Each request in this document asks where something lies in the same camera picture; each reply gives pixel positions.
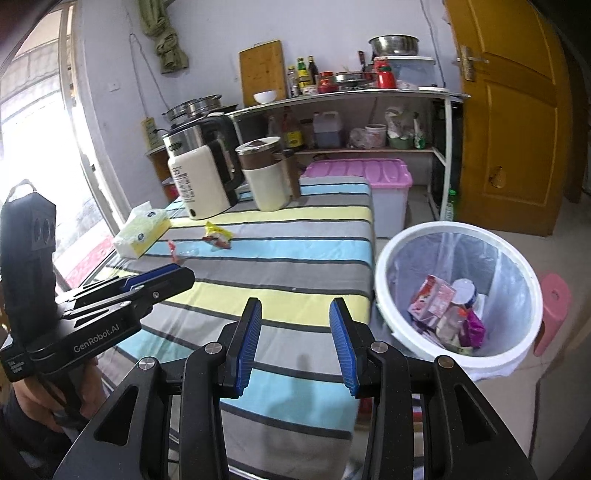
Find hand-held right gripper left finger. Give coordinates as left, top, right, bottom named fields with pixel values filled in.
left=51, top=296, right=264, bottom=480

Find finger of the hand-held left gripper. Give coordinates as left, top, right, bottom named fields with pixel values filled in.
left=60, top=269, right=195, bottom=324
left=55, top=264, right=182, bottom=308

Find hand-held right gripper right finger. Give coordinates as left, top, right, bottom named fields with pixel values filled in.
left=329, top=298, right=539, bottom=480

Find white trash bin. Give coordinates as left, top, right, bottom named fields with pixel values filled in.
left=373, top=222, right=543, bottom=377

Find red strawberry milk carton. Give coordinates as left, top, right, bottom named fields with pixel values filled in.
left=409, top=275, right=458, bottom=324

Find clear plastic bottle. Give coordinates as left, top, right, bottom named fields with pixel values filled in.
left=436, top=305, right=468, bottom=344

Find purple wrapper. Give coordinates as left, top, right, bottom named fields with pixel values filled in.
left=462, top=310, right=486, bottom=348

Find white yogurt cup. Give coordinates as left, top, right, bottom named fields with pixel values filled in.
left=450, top=278, right=478, bottom=310

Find person's left forearm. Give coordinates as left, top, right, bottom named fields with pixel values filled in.
left=0, top=392, right=88, bottom=480

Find person's left hand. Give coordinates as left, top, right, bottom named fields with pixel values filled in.
left=11, top=357, right=109, bottom=429

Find tissue pack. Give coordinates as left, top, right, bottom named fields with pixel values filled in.
left=113, top=202, right=172, bottom=259

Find yellow wrapper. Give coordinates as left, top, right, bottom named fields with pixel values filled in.
left=203, top=220, right=235, bottom=250

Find striped tablecloth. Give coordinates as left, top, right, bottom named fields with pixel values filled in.
left=58, top=178, right=377, bottom=467

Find white electric kettle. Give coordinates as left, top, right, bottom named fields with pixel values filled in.
left=161, top=114, right=245, bottom=221

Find cream and brown lidded jug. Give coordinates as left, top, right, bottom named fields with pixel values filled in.
left=235, top=137, right=301, bottom=213

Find window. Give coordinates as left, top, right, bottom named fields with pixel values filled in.
left=0, top=9, right=121, bottom=296

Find steel pot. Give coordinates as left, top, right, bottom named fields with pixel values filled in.
left=163, top=95, right=223, bottom=121

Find clear bin liner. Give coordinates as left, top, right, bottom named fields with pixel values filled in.
left=385, top=228, right=532, bottom=370

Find pink lid storage box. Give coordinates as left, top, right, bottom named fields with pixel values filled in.
left=300, top=158, right=413, bottom=238

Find yellow label bottle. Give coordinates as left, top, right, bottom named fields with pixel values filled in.
left=283, top=115, right=303, bottom=151

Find pink stool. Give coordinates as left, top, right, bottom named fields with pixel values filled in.
left=533, top=272, right=573, bottom=356

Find hanging green cloth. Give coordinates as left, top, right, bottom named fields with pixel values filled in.
left=139, top=0, right=190, bottom=75

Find wooden cutting board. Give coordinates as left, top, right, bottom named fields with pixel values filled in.
left=239, top=39, right=284, bottom=108

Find plastic bag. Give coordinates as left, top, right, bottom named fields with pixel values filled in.
left=385, top=107, right=428, bottom=149

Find white kitchen shelf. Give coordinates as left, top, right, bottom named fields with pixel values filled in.
left=145, top=88, right=472, bottom=222

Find steel pan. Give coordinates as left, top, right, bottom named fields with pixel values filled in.
left=333, top=70, right=377, bottom=90

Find wooden door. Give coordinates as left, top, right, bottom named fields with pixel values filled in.
left=443, top=0, right=573, bottom=238

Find red sauce bottle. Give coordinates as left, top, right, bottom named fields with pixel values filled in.
left=375, top=60, right=398, bottom=90

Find white plastic container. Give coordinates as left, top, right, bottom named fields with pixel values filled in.
left=373, top=55, right=437, bottom=88

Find steel bowl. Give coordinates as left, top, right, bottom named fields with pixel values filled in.
left=368, top=34, right=420, bottom=57

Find metal door handle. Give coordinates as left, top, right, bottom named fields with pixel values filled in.
left=459, top=45, right=490, bottom=81

